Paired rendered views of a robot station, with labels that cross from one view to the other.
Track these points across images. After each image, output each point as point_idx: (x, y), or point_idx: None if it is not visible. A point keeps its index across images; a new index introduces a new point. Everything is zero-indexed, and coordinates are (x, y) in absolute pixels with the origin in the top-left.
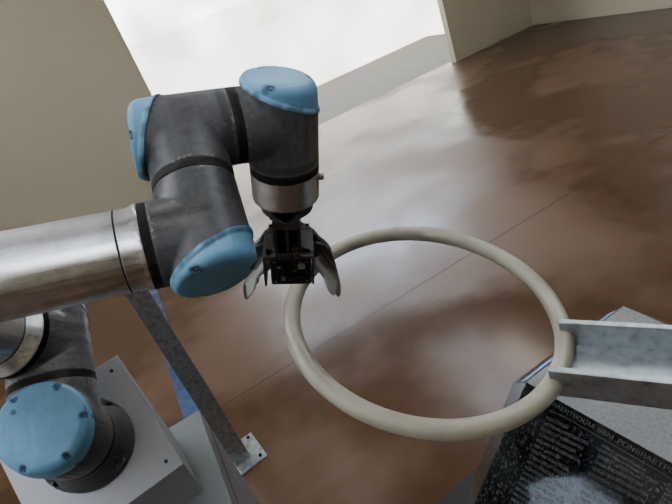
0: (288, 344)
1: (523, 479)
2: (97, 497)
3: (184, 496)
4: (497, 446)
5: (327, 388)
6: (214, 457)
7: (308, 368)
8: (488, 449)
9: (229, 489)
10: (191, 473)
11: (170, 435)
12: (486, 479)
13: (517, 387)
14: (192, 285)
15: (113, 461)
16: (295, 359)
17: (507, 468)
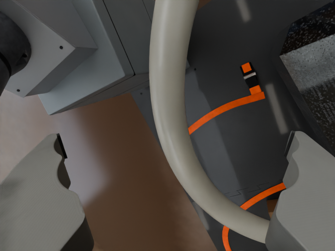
0: (164, 153)
1: (333, 65)
2: (25, 70)
3: (86, 55)
4: (332, 31)
5: (215, 218)
6: (98, 15)
7: (194, 197)
8: (320, 15)
9: (116, 48)
10: (85, 43)
11: (53, 2)
12: (304, 47)
13: None
14: None
15: (18, 60)
16: (175, 176)
17: (327, 52)
